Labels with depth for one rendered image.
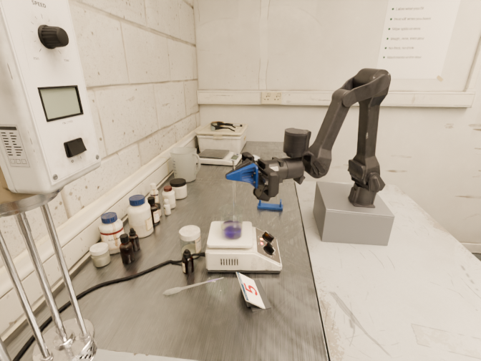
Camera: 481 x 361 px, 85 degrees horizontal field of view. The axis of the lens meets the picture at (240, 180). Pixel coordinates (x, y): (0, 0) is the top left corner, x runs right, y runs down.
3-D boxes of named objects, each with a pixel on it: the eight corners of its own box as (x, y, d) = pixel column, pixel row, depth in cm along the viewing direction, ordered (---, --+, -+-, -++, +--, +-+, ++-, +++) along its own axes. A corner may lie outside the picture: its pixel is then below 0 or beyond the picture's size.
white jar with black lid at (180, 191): (181, 200, 110) (180, 185, 107) (167, 198, 113) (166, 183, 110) (190, 194, 116) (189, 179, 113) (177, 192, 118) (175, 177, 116)
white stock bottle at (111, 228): (102, 246, 81) (94, 213, 77) (124, 239, 84) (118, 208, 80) (106, 257, 76) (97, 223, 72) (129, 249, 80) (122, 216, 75)
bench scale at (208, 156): (235, 167, 151) (235, 159, 149) (193, 164, 156) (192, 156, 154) (243, 157, 168) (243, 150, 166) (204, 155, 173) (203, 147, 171)
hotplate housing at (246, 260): (275, 245, 82) (277, 222, 79) (281, 274, 70) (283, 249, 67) (205, 244, 82) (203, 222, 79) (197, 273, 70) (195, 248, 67)
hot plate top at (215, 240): (251, 223, 78) (251, 220, 78) (253, 248, 67) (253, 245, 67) (211, 223, 79) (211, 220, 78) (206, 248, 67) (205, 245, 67)
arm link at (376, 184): (364, 179, 86) (369, 161, 83) (385, 192, 78) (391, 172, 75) (347, 181, 84) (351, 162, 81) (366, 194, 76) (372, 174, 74)
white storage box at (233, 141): (248, 142, 204) (249, 123, 199) (241, 155, 171) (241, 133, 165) (210, 140, 209) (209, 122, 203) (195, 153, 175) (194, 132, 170)
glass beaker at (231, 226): (222, 229, 75) (221, 202, 72) (244, 230, 74) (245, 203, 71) (217, 243, 68) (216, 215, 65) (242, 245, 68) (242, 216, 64)
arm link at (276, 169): (302, 169, 60) (300, 193, 63) (268, 149, 77) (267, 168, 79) (269, 173, 58) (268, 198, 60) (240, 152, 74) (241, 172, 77)
